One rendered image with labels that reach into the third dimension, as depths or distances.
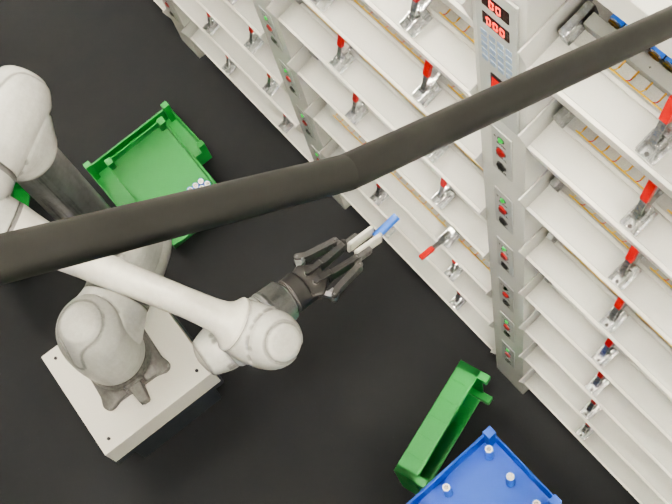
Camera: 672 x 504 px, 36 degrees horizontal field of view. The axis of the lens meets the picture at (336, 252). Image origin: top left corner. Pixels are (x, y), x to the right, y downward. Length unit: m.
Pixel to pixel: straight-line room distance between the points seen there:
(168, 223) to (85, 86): 2.70
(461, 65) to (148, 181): 1.58
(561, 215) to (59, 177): 0.96
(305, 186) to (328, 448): 2.00
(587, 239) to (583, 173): 0.19
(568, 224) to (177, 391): 1.18
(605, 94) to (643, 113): 0.05
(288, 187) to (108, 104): 2.59
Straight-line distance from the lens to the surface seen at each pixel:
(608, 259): 1.56
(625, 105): 1.22
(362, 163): 0.67
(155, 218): 0.56
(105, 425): 2.48
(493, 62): 1.31
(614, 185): 1.39
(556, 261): 1.76
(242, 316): 1.79
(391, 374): 2.63
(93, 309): 2.27
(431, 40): 1.51
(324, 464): 2.60
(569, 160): 1.41
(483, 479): 2.14
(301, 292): 1.99
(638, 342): 1.72
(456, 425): 2.58
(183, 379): 2.45
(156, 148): 2.93
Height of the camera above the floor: 2.51
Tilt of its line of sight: 65 degrees down
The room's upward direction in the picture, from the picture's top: 22 degrees counter-clockwise
